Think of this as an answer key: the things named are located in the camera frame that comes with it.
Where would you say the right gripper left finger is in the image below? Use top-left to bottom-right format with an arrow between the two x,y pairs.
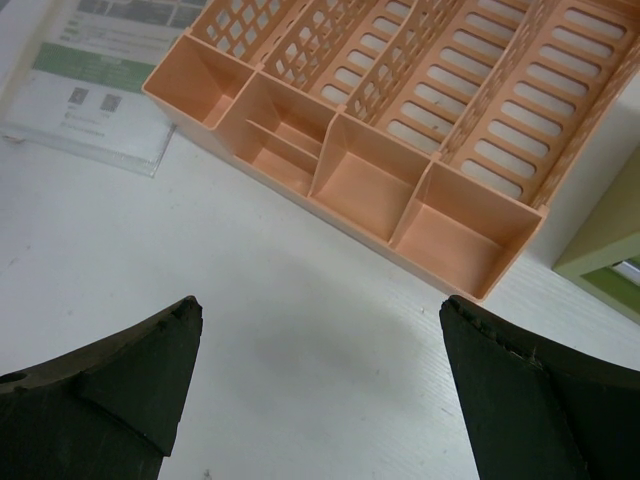
1,296 -> 203,479

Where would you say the clear mesh document pouch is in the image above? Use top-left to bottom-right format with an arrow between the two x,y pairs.
1,1 -> 207,177

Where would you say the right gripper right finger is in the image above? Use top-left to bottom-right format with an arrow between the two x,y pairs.
439,295 -> 639,479

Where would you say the green metal drawer box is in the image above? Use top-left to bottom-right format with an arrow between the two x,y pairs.
552,150 -> 639,322

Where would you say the pink plastic file organizer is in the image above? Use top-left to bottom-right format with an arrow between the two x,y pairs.
143,1 -> 639,301

